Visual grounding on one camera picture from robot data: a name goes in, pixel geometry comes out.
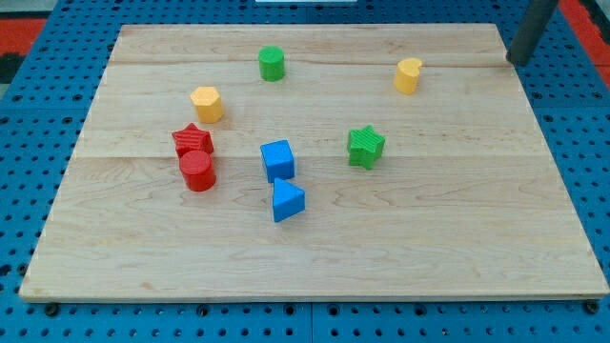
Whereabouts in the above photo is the green cylinder block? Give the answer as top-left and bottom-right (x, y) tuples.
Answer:
(258, 46), (285, 82)

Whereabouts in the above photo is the green star block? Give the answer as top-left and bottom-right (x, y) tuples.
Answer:
(347, 125), (385, 170)

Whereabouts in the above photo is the red star block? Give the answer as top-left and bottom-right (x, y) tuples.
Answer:
(172, 123), (214, 157)

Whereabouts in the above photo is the blue cube block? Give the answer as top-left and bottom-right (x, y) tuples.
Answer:
(260, 140), (295, 183)

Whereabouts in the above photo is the blue triangle block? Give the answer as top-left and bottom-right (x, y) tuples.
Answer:
(272, 178), (306, 222)

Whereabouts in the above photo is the red cylinder block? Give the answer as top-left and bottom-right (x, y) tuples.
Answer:
(179, 151), (216, 192)

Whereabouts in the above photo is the yellow hexagon block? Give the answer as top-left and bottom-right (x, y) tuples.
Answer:
(190, 86), (224, 124)

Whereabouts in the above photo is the yellow heart block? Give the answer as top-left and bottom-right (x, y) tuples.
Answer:
(394, 58), (422, 94)

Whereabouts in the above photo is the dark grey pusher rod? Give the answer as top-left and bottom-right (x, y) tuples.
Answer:
(506, 0), (559, 66)

